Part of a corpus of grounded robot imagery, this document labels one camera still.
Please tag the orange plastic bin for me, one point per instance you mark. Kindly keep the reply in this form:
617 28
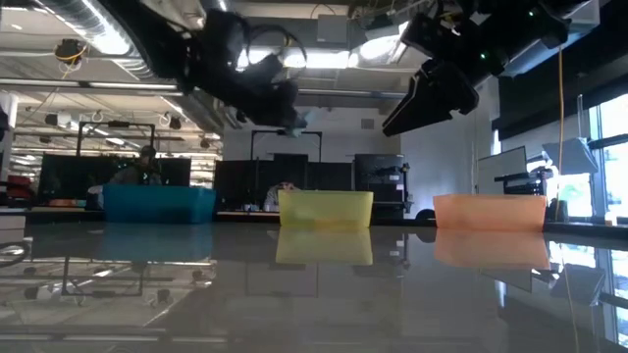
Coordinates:
490 213

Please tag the black equipment cabinet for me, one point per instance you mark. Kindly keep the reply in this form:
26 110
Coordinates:
373 171

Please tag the silver round air duct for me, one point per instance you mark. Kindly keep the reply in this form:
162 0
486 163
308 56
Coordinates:
98 29

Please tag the bright ceiling light panel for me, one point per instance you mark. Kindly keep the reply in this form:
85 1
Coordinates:
324 60

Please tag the grey horizontal pipe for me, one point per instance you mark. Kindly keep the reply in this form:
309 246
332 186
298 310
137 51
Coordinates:
98 84

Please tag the black metal station frame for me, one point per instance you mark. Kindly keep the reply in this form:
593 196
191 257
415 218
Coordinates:
118 124
314 142

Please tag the grey ceiling box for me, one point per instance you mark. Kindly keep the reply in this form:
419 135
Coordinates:
338 29

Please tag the black desk equipment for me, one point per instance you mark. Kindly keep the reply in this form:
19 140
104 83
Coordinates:
520 184

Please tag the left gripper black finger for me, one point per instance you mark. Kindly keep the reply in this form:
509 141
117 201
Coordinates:
284 100

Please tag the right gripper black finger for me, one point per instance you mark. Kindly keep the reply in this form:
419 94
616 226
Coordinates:
461 90
422 103

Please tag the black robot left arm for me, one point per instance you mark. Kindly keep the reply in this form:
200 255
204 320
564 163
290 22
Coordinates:
157 44

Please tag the yellow plastic bin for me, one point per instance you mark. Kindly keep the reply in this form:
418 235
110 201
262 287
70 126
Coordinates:
324 210

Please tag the blue plastic bin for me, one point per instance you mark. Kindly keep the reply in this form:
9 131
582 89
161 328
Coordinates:
157 206

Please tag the grey tilted screen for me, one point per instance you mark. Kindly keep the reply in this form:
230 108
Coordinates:
571 157

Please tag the silver rectangular air duct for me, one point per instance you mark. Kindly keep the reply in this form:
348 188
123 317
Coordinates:
378 49

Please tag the bright window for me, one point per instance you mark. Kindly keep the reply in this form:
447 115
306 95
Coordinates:
615 162

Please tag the red box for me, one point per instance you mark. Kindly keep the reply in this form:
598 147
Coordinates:
19 184

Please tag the black partition row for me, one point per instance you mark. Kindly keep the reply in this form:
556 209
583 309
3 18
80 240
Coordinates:
235 181
68 176

